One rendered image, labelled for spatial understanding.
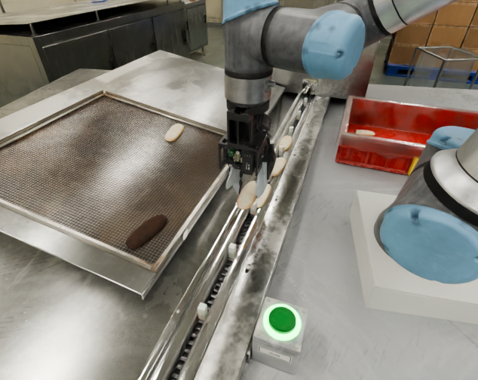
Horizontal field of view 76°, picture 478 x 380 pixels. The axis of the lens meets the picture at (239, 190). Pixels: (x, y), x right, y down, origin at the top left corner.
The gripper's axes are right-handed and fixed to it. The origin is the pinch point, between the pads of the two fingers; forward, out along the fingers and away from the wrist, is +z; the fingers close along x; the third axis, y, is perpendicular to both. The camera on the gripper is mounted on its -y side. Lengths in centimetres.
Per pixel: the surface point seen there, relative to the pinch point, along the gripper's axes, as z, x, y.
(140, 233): 2.8, -16.1, 16.6
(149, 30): 16, -164, -214
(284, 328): 3.1, 13.5, 25.5
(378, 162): 9.2, 28.3, -36.1
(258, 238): 7.6, 4.2, 6.0
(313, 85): 4, 2, -80
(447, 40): 48, 124, -440
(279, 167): 7.9, 1.8, -22.1
